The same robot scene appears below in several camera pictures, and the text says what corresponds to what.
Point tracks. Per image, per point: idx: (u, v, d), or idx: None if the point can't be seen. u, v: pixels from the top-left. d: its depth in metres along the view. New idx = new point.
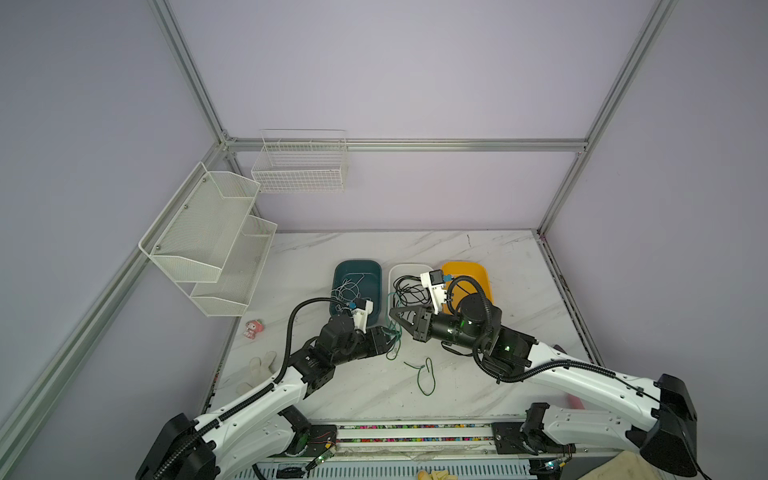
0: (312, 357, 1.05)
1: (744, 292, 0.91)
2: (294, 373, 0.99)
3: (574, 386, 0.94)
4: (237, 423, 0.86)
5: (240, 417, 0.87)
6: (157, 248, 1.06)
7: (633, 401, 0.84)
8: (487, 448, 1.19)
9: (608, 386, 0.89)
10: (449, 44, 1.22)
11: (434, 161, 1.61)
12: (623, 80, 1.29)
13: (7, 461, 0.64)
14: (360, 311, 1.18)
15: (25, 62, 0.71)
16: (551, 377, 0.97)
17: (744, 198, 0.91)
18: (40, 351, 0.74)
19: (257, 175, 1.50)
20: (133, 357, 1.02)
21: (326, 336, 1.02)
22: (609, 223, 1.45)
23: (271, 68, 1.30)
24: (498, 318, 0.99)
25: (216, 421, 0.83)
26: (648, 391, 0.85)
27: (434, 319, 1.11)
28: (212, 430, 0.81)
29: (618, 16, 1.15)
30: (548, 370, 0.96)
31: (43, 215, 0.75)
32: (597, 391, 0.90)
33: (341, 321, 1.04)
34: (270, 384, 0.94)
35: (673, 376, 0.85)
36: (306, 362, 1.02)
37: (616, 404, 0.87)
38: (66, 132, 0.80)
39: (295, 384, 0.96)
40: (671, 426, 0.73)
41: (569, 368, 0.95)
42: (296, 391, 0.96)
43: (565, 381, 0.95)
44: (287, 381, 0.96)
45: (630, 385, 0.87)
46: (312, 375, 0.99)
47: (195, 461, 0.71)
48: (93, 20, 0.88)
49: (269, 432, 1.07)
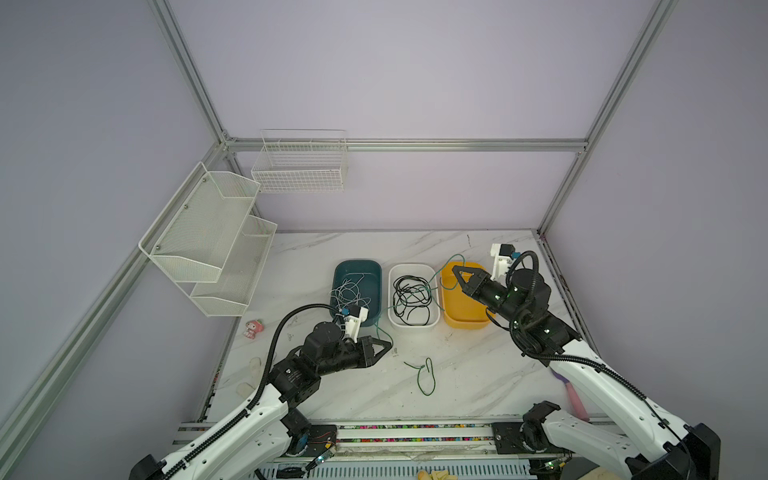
0: (295, 370, 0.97)
1: (743, 291, 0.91)
2: (272, 392, 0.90)
3: (593, 391, 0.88)
4: (206, 460, 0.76)
5: (209, 452, 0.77)
6: (157, 249, 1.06)
7: (652, 425, 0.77)
8: (487, 448, 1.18)
9: (630, 401, 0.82)
10: (449, 43, 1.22)
11: (433, 161, 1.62)
12: (623, 80, 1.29)
13: (7, 461, 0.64)
14: (353, 318, 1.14)
15: (25, 62, 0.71)
16: (576, 373, 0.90)
17: (744, 198, 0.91)
18: (40, 351, 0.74)
19: (257, 175, 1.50)
20: (133, 357, 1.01)
21: (310, 346, 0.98)
22: (609, 223, 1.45)
23: (271, 67, 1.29)
24: (548, 296, 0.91)
25: (182, 462, 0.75)
26: (672, 425, 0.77)
27: (486, 284, 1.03)
28: (179, 472, 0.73)
29: (619, 16, 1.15)
30: (576, 364, 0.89)
31: (43, 215, 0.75)
32: (613, 402, 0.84)
33: (327, 331, 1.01)
34: (243, 410, 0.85)
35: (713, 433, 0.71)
36: (287, 375, 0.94)
37: (630, 420, 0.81)
38: (65, 132, 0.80)
39: (272, 405, 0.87)
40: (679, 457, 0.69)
41: (599, 373, 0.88)
42: (275, 412, 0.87)
43: (586, 382, 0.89)
44: (263, 404, 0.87)
45: (657, 410, 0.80)
46: (294, 389, 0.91)
47: None
48: (93, 20, 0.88)
49: (262, 443, 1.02)
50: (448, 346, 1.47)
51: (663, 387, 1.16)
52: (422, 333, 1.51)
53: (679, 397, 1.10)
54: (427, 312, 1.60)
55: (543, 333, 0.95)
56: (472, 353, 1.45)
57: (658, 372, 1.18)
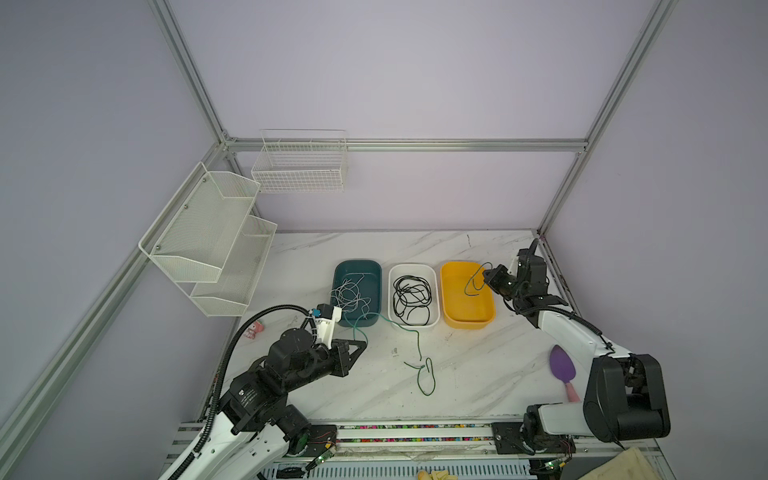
0: (253, 387, 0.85)
1: (745, 291, 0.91)
2: (223, 424, 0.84)
3: (563, 333, 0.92)
4: None
5: None
6: (157, 248, 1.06)
7: (597, 349, 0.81)
8: (487, 448, 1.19)
9: (585, 334, 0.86)
10: (449, 43, 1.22)
11: (433, 161, 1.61)
12: (623, 81, 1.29)
13: (7, 461, 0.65)
14: (325, 321, 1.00)
15: (25, 62, 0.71)
16: (552, 322, 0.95)
17: (745, 198, 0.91)
18: (39, 352, 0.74)
19: (257, 175, 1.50)
20: (134, 357, 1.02)
21: (275, 356, 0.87)
22: (609, 223, 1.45)
23: (271, 68, 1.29)
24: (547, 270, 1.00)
25: None
26: (617, 350, 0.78)
27: (502, 273, 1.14)
28: None
29: (619, 16, 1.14)
30: (554, 314, 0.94)
31: (44, 215, 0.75)
32: (571, 334, 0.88)
33: (295, 338, 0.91)
34: (191, 453, 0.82)
35: (654, 360, 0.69)
36: (246, 393, 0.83)
37: (582, 348, 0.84)
38: (66, 131, 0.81)
39: (224, 442, 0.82)
40: (611, 363, 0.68)
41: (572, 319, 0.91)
42: (228, 445, 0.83)
43: (557, 326, 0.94)
44: (214, 440, 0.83)
45: (611, 342, 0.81)
46: (252, 412, 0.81)
47: None
48: (93, 20, 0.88)
49: (257, 452, 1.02)
50: (448, 346, 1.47)
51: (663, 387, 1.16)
52: (422, 334, 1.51)
53: (680, 397, 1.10)
54: (427, 312, 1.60)
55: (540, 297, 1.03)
56: (472, 353, 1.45)
57: None
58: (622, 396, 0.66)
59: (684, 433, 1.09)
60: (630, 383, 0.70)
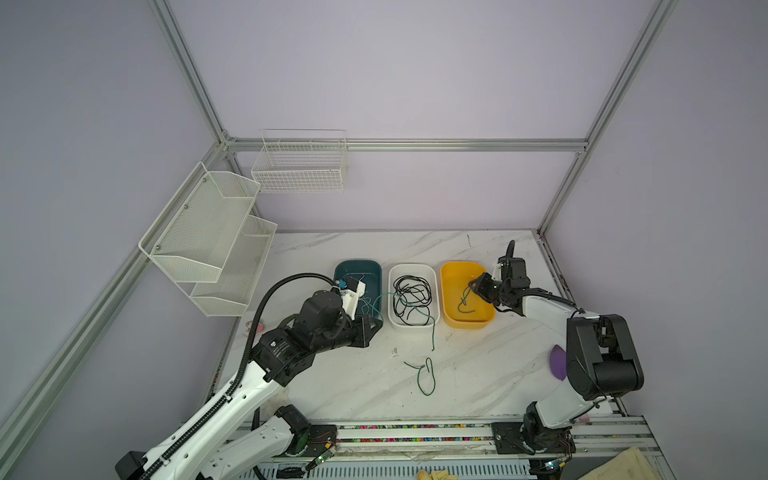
0: (284, 340, 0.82)
1: (744, 291, 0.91)
2: (255, 372, 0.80)
3: (539, 312, 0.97)
4: (188, 454, 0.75)
5: (191, 446, 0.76)
6: (157, 248, 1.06)
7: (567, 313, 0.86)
8: (487, 448, 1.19)
9: (559, 305, 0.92)
10: (448, 43, 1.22)
11: (433, 161, 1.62)
12: (622, 82, 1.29)
13: (7, 461, 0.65)
14: (350, 292, 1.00)
15: (25, 63, 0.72)
16: (533, 308, 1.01)
17: (744, 198, 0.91)
18: (40, 352, 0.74)
19: (257, 175, 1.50)
20: (134, 357, 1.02)
21: (307, 312, 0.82)
22: (608, 223, 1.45)
23: (272, 68, 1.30)
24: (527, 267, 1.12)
25: (161, 459, 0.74)
26: (587, 313, 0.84)
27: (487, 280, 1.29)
28: (160, 469, 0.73)
29: (619, 16, 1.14)
30: (531, 299, 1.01)
31: (44, 214, 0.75)
32: (545, 309, 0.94)
33: (328, 297, 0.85)
34: (223, 397, 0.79)
35: (621, 318, 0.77)
36: (274, 347, 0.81)
37: (558, 319, 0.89)
38: (67, 132, 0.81)
39: (255, 388, 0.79)
40: (582, 322, 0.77)
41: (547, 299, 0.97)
42: (260, 393, 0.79)
43: (536, 306, 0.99)
44: (245, 387, 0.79)
45: (583, 309, 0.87)
46: (281, 365, 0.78)
47: None
48: (93, 20, 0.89)
49: (266, 437, 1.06)
50: (448, 346, 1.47)
51: (664, 388, 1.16)
52: (422, 334, 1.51)
53: (680, 398, 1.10)
54: (427, 312, 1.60)
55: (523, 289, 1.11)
56: (472, 353, 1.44)
57: (658, 373, 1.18)
58: (596, 350, 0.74)
59: (684, 434, 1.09)
60: (605, 343, 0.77)
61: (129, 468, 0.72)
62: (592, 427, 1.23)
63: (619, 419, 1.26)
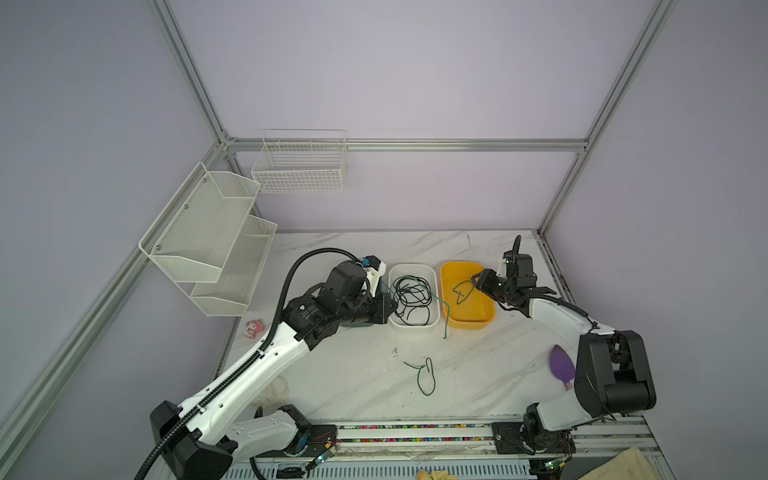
0: (312, 305, 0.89)
1: (744, 292, 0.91)
2: (286, 331, 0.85)
3: (549, 318, 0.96)
4: (223, 405, 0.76)
5: (225, 397, 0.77)
6: (157, 248, 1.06)
7: (583, 328, 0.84)
8: (487, 447, 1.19)
9: (572, 315, 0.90)
10: (448, 44, 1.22)
11: (433, 161, 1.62)
12: (623, 81, 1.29)
13: (7, 461, 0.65)
14: (372, 271, 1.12)
15: (26, 63, 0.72)
16: (543, 312, 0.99)
17: (744, 198, 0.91)
18: (41, 352, 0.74)
19: (257, 175, 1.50)
20: (134, 357, 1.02)
21: (336, 279, 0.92)
22: (608, 222, 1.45)
23: (272, 67, 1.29)
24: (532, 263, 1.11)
25: (198, 407, 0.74)
26: (602, 328, 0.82)
27: (490, 277, 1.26)
28: (196, 417, 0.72)
29: (618, 17, 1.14)
30: (542, 303, 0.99)
31: (44, 215, 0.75)
32: (557, 317, 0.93)
33: (353, 266, 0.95)
34: (256, 352, 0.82)
35: (637, 337, 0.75)
36: (302, 311, 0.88)
37: (571, 331, 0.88)
38: (68, 132, 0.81)
39: (287, 346, 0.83)
40: (596, 340, 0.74)
41: (558, 305, 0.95)
42: (291, 351, 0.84)
43: (546, 311, 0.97)
44: (277, 344, 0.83)
45: (597, 322, 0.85)
46: (310, 326, 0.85)
47: (184, 452, 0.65)
48: (93, 20, 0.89)
49: (275, 422, 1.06)
50: (448, 346, 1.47)
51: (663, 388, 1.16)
52: (422, 334, 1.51)
53: (680, 398, 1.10)
54: (427, 312, 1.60)
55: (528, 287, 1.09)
56: (472, 353, 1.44)
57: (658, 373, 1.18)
58: (608, 371, 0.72)
59: (683, 434, 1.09)
60: (617, 359, 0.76)
61: (164, 417, 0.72)
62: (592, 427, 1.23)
63: (619, 419, 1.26)
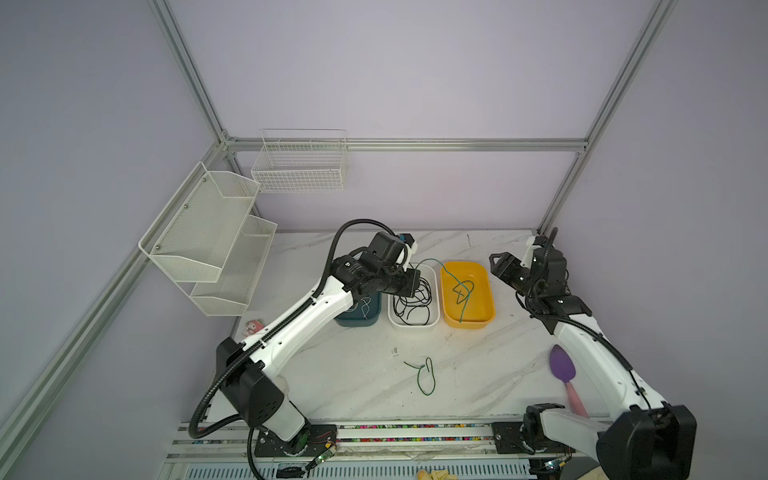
0: (356, 263, 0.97)
1: (744, 291, 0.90)
2: (335, 282, 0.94)
3: (581, 352, 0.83)
4: (282, 342, 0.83)
5: (283, 336, 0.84)
6: (157, 248, 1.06)
7: (626, 395, 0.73)
8: (487, 447, 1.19)
9: (613, 368, 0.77)
10: (448, 43, 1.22)
11: (433, 161, 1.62)
12: (624, 80, 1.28)
13: (7, 461, 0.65)
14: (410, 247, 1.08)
15: (25, 63, 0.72)
16: (574, 340, 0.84)
17: (744, 197, 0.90)
18: (40, 352, 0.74)
19: (257, 175, 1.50)
20: (134, 357, 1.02)
21: (380, 243, 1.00)
22: (608, 222, 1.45)
23: (271, 67, 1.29)
24: (564, 269, 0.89)
25: (260, 342, 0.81)
26: (649, 398, 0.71)
27: (516, 266, 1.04)
28: (259, 351, 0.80)
29: (618, 16, 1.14)
30: (576, 332, 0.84)
31: (44, 215, 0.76)
32: (590, 357, 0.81)
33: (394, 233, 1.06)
34: (309, 299, 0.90)
35: (688, 415, 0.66)
36: (346, 267, 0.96)
37: (607, 384, 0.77)
38: (67, 132, 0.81)
39: (337, 294, 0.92)
40: (641, 417, 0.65)
41: (595, 343, 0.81)
42: (340, 299, 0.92)
43: (576, 343, 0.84)
44: (327, 293, 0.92)
45: (642, 386, 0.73)
46: (355, 279, 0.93)
47: (249, 380, 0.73)
48: (93, 21, 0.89)
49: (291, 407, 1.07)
50: (448, 346, 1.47)
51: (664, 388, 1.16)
52: (422, 333, 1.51)
53: (680, 398, 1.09)
54: (427, 312, 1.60)
55: (557, 301, 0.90)
56: (472, 353, 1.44)
57: (658, 373, 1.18)
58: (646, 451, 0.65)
59: None
60: None
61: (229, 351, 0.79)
62: None
63: None
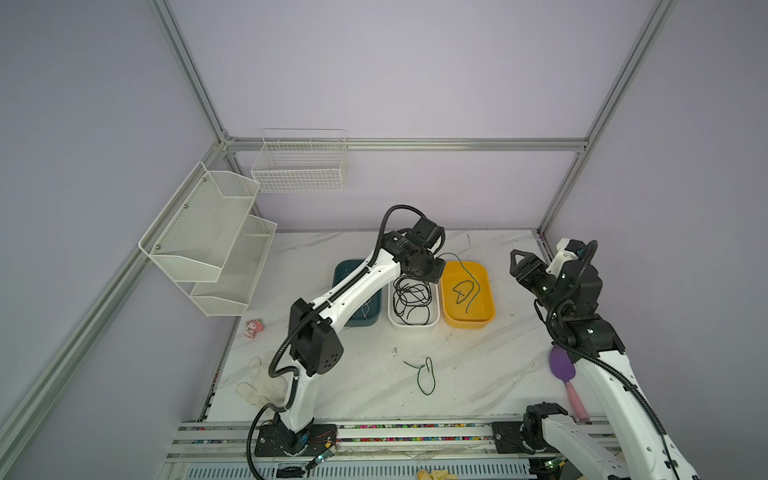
0: (403, 237, 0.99)
1: (744, 291, 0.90)
2: (386, 255, 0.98)
3: (605, 396, 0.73)
4: (345, 303, 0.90)
5: (345, 297, 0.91)
6: (157, 248, 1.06)
7: (655, 466, 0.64)
8: (487, 447, 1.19)
9: (643, 429, 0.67)
10: (447, 43, 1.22)
11: (433, 161, 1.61)
12: (623, 80, 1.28)
13: (7, 461, 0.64)
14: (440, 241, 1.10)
15: (25, 63, 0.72)
16: (599, 382, 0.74)
17: (745, 197, 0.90)
18: (40, 352, 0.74)
19: (256, 174, 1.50)
20: (134, 357, 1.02)
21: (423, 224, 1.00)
22: (608, 222, 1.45)
23: (271, 67, 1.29)
24: (599, 292, 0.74)
25: (327, 301, 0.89)
26: (680, 471, 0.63)
27: (542, 272, 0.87)
28: (326, 308, 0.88)
29: (617, 16, 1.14)
30: (605, 377, 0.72)
31: (44, 215, 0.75)
32: (615, 406, 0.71)
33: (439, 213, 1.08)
34: (365, 267, 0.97)
35: None
36: (395, 241, 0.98)
37: (633, 445, 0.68)
38: (67, 132, 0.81)
39: (388, 264, 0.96)
40: None
41: (626, 392, 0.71)
42: (392, 268, 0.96)
43: (599, 386, 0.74)
44: (380, 263, 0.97)
45: (673, 455, 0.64)
46: (405, 251, 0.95)
47: (321, 332, 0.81)
48: (93, 21, 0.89)
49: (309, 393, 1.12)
50: (448, 346, 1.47)
51: (663, 388, 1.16)
52: (422, 333, 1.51)
53: (679, 397, 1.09)
54: (427, 311, 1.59)
55: (585, 332, 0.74)
56: (472, 353, 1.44)
57: (658, 373, 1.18)
58: None
59: (680, 433, 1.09)
60: None
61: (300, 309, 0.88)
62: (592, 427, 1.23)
63: None
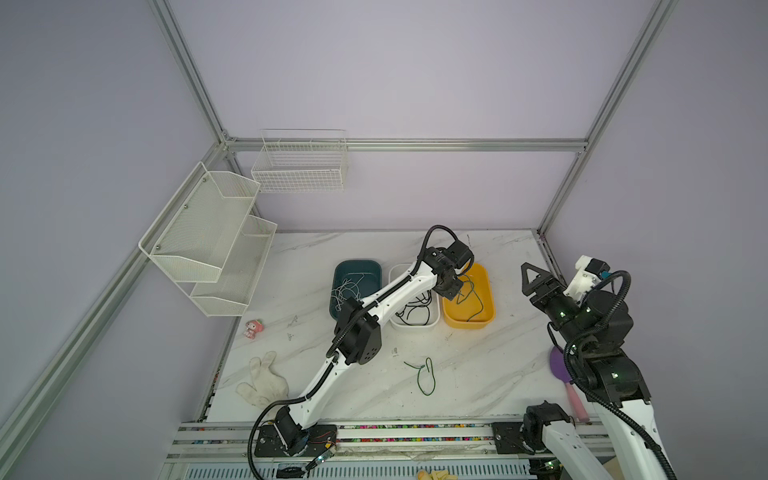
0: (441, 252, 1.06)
1: (744, 291, 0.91)
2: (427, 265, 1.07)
3: (624, 448, 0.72)
4: (390, 304, 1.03)
5: (391, 299, 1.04)
6: (157, 248, 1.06)
7: None
8: (487, 448, 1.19)
9: None
10: (447, 44, 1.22)
11: (433, 161, 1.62)
12: (623, 81, 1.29)
13: (7, 461, 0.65)
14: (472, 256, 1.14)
15: (26, 63, 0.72)
16: (619, 433, 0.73)
17: (744, 197, 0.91)
18: (39, 352, 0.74)
19: (256, 174, 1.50)
20: (134, 357, 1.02)
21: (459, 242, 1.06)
22: (609, 222, 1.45)
23: (271, 67, 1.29)
24: (625, 330, 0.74)
25: (375, 300, 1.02)
26: None
27: (558, 295, 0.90)
28: (374, 307, 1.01)
29: (617, 17, 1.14)
30: (626, 429, 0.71)
31: (44, 214, 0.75)
32: (634, 459, 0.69)
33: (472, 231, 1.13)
34: (409, 275, 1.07)
35: None
36: (433, 255, 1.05)
37: None
38: (66, 132, 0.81)
39: (428, 275, 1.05)
40: None
41: (647, 449, 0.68)
42: (431, 279, 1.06)
43: (620, 438, 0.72)
44: (421, 273, 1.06)
45: None
46: (442, 266, 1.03)
47: (369, 328, 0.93)
48: (94, 21, 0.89)
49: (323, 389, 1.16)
50: (448, 346, 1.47)
51: (662, 387, 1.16)
52: (422, 334, 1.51)
53: (679, 397, 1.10)
54: (427, 312, 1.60)
55: (608, 375, 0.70)
56: (472, 353, 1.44)
57: (657, 373, 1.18)
58: None
59: (679, 433, 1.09)
60: None
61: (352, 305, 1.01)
62: (592, 427, 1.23)
63: None
